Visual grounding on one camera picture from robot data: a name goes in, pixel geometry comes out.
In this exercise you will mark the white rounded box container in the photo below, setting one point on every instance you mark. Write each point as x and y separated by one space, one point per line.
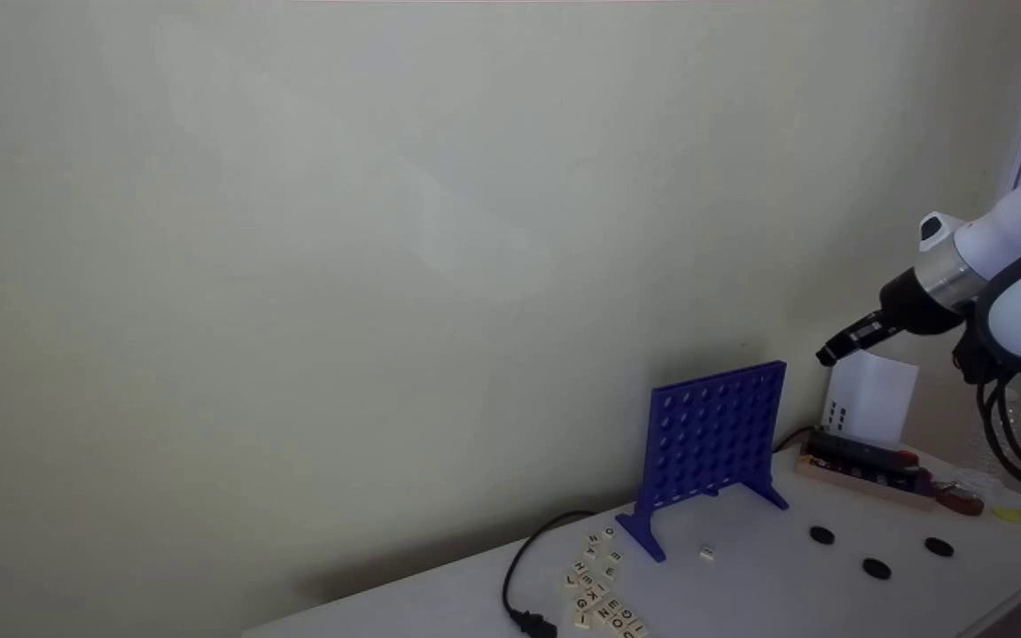
869 400

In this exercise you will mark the cream letter tile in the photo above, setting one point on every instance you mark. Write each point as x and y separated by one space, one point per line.
625 616
582 579
612 567
603 544
584 607

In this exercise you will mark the black remote control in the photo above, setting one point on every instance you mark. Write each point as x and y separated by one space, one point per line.
865 452

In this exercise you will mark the white table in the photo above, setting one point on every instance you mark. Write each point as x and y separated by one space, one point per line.
769 598

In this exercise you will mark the blue upright gameboard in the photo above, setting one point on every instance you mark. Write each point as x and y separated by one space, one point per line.
710 438

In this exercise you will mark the black game chip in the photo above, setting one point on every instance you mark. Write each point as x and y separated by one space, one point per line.
818 534
941 546
875 567

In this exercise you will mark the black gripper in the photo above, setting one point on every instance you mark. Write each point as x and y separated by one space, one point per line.
922 305

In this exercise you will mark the small lone white tile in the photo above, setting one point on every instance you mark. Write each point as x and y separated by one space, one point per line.
710 551

